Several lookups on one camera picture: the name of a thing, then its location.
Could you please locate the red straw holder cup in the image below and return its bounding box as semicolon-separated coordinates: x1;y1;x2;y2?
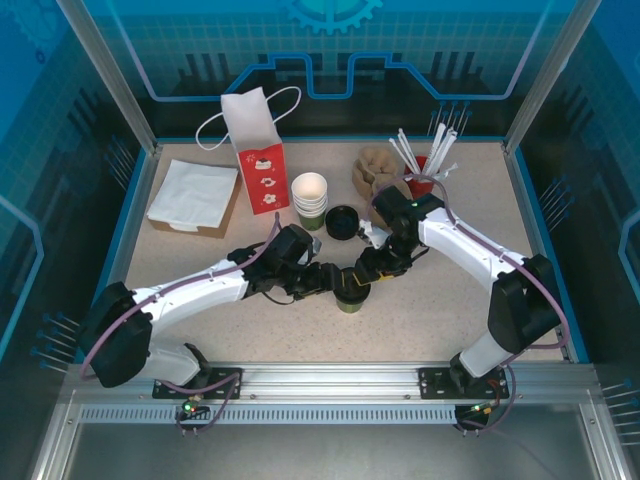
403;155;444;199

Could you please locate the black plastic cup lid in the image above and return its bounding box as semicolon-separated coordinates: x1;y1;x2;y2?
334;272;373;302

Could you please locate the red and white paper bag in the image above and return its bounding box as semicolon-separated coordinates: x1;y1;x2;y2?
195;85;304;217

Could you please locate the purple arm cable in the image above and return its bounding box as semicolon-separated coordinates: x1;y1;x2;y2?
79;212;281;439
362;177;571;437

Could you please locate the aluminium mounting rail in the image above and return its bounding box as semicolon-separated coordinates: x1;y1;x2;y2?
64;360;601;404

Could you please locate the stack of green paper cups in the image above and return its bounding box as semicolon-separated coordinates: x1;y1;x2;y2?
291;172;329;232

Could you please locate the slotted grey cable duct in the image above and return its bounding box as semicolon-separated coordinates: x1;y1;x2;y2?
77;403;464;426

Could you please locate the brown pulp cup carrier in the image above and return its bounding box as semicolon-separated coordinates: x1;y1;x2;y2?
352;146;401;194

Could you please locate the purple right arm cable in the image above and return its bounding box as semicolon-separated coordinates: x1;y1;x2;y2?
362;177;571;437

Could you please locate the aluminium frame post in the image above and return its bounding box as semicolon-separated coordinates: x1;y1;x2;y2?
502;0;601;156
55;0;162;156

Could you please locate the stack of white napkins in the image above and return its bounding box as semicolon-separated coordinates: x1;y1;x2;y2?
147;159;240;232

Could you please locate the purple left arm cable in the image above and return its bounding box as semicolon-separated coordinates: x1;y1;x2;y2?
79;212;281;439

